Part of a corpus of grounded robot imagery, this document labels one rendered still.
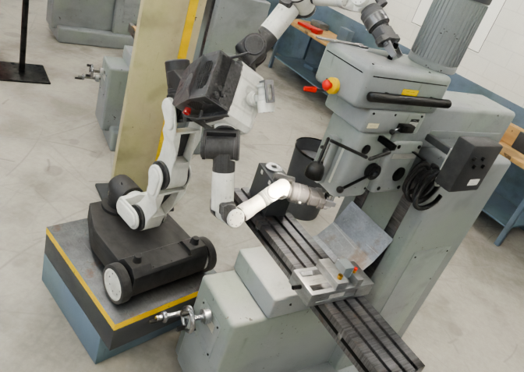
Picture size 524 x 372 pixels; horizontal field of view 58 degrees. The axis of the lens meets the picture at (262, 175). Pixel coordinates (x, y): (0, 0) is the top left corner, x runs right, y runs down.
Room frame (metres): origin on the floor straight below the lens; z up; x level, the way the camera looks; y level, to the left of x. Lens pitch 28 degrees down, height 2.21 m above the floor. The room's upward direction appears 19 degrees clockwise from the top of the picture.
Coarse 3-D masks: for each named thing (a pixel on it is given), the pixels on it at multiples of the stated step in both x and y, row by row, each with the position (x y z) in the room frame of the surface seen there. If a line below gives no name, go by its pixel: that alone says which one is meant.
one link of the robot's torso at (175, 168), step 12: (168, 108) 1.93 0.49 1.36; (168, 120) 1.92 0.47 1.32; (168, 132) 1.92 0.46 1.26; (180, 132) 1.92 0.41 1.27; (192, 132) 1.97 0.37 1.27; (168, 144) 1.95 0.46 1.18; (180, 144) 1.98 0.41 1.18; (192, 144) 1.99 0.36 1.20; (168, 156) 1.93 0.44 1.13; (180, 156) 2.00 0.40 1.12; (192, 156) 1.99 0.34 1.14; (168, 168) 1.92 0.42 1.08; (180, 168) 1.95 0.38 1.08; (168, 180) 1.90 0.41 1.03; (180, 180) 1.95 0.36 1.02
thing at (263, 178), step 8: (264, 168) 2.18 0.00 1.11; (272, 168) 2.18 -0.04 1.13; (280, 168) 2.21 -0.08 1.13; (256, 176) 2.21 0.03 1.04; (264, 176) 2.14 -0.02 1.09; (256, 184) 2.19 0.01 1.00; (264, 184) 2.12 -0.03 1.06; (256, 192) 2.17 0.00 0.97; (280, 200) 2.07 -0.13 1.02; (264, 208) 2.06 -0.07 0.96; (272, 208) 2.06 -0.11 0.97; (280, 208) 2.08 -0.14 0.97
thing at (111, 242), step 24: (120, 192) 2.11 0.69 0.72; (96, 216) 2.04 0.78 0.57; (120, 216) 2.11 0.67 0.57; (168, 216) 2.26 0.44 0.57; (96, 240) 1.92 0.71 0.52; (120, 240) 1.92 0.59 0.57; (144, 240) 1.99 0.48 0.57; (168, 240) 2.05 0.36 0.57; (192, 240) 2.04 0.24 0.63; (144, 264) 1.76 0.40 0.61; (168, 264) 1.85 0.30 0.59; (192, 264) 1.97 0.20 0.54; (144, 288) 1.74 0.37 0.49
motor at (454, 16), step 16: (448, 0) 1.94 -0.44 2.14; (464, 0) 1.92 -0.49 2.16; (480, 0) 1.92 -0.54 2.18; (432, 16) 1.97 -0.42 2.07; (448, 16) 1.93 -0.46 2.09; (464, 16) 1.92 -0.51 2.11; (480, 16) 1.95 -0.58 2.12; (432, 32) 1.95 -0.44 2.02; (448, 32) 1.92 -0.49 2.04; (464, 32) 1.93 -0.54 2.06; (416, 48) 1.98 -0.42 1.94; (432, 48) 1.93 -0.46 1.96; (448, 48) 1.92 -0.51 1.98; (464, 48) 1.95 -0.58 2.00; (432, 64) 1.92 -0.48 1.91; (448, 64) 1.93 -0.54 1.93
